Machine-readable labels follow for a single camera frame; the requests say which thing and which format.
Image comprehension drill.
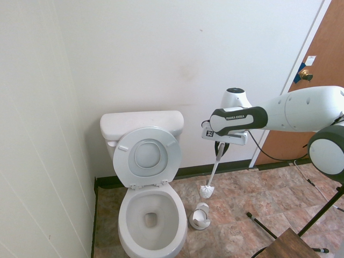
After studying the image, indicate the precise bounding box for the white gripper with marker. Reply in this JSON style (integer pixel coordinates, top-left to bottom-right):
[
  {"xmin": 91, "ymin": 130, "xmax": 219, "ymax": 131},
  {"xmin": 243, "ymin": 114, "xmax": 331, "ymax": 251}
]
[{"xmin": 200, "ymin": 123, "xmax": 248, "ymax": 156}]

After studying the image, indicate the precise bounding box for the white toilet brush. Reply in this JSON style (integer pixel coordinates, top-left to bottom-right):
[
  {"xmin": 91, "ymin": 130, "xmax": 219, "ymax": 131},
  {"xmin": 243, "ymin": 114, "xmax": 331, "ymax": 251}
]
[{"xmin": 199, "ymin": 142, "xmax": 226, "ymax": 200}]

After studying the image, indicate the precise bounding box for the white toilet brush holder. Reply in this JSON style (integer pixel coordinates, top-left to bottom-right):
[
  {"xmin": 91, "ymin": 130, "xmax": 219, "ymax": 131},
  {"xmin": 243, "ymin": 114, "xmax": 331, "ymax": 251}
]
[{"xmin": 190, "ymin": 202, "xmax": 211, "ymax": 231}]

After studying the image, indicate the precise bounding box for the white toilet seat lid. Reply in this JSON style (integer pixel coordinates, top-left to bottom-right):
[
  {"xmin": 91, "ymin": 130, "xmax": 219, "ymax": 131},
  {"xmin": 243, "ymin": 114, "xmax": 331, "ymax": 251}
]
[{"xmin": 112, "ymin": 126, "xmax": 183, "ymax": 189}]

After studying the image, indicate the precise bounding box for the white toilet tank lid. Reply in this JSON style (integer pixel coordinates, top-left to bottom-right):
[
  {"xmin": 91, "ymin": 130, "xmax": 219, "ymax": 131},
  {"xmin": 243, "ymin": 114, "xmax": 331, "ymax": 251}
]
[{"xmin": 99, "ymin": 110, "xmax": 185, "ymax": 137}]

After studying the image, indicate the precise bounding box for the white toilet tank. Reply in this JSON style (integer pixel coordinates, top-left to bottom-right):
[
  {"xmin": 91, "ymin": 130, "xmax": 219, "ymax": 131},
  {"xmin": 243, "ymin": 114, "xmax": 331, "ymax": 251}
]
[{"xmin": 103, "ymin": 131, "xmax": 184, "ymax": 163}]

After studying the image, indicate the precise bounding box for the white toilet bowl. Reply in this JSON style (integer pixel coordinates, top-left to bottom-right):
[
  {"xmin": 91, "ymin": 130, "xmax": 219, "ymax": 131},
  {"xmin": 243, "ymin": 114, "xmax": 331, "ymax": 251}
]
[{"xmin": 117, "ymin": 182, "xmax": 188, "ymax": 258}]

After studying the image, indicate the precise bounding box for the black baseboard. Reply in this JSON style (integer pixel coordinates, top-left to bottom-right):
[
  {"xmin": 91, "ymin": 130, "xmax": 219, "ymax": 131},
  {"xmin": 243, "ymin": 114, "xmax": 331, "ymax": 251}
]
[
  {"xmin": 90, "ymin": 176, "xmax": 99, "ymax": 258},
  {"xmin": 94, "ymin": 157, "xmax": 310, "ymax": 189}
]

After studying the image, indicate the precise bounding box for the blue tape strip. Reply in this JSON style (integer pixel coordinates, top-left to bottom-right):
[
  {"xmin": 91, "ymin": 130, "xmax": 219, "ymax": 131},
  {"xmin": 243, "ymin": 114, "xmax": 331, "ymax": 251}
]
[{"xmin": 293, "ymin": 62, "xmax": 309, "ymax": 84}]

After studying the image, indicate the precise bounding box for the brass door knob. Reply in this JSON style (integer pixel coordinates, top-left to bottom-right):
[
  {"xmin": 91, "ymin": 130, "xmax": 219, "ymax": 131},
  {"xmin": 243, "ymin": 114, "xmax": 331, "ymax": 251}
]
[{"xmin": 299, "ymin": 69, "xmax": 314, "ymax": 82}]

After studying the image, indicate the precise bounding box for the dark wooden table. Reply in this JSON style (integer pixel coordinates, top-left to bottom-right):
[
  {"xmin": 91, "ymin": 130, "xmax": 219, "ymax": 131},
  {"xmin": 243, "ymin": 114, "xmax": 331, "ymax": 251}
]
[{"xmin": 264, "ymin": 227, "xmax": 324, "ymax": 258}]

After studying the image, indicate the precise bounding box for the brown wooden door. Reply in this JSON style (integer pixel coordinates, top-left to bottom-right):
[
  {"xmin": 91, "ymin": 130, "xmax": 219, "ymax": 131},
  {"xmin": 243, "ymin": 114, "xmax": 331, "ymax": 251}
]
[{"xmin": 254, "ymin": 0, "xmax": 344, "ymax": 166}]

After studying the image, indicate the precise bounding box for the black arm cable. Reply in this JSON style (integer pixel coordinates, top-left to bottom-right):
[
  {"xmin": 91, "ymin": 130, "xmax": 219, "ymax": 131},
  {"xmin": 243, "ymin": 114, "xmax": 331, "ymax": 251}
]
[{"xmin": 246, "ymin": 130, "xmax": 310, "ymax": 162}]

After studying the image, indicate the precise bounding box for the white cable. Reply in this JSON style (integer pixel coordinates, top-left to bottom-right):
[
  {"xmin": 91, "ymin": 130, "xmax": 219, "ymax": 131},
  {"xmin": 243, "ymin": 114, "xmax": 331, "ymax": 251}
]
[{"xmin": 293, "ymin": 159, "xmax": 344, "ymax": 213}]

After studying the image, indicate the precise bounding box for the white door frame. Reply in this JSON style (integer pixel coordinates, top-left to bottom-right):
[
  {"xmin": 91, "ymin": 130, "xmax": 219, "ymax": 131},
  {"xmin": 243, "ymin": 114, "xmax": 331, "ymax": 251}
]
[{"xmin": 248, "ymin": 0, "xmax": 334, "ymax": 169}]

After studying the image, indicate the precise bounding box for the black camera tripod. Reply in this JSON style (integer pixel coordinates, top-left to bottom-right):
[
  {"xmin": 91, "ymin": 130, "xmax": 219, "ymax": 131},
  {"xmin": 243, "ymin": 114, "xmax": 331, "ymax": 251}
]
[{"xmin": 246, "ymin": 183, "xmax": 344, "ymax": 254}]

